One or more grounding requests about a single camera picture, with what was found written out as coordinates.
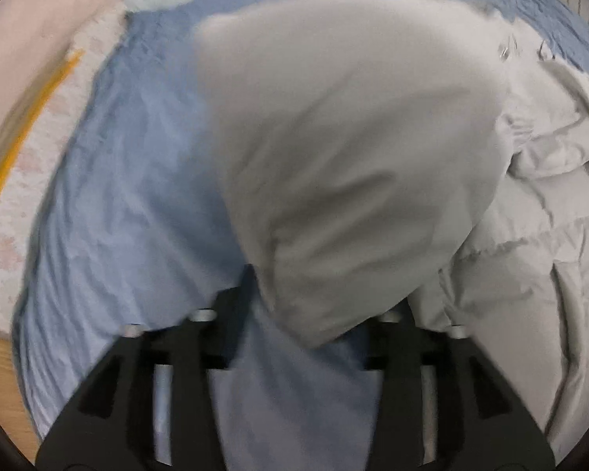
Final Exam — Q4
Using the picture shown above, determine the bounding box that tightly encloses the pale patterned rug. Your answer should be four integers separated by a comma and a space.
0, 5, 128, 339

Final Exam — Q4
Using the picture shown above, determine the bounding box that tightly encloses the yellow strip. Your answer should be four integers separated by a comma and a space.
0, 49, 85, 248

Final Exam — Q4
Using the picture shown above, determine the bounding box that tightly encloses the blue bed sheet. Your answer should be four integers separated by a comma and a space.
12, 0, 589, 471

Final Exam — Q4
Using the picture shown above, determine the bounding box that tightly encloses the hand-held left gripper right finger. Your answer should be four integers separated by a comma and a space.
363, 298, 556, 471

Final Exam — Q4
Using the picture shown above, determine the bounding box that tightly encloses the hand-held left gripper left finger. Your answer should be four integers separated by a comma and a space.
35, 265, 259, 471

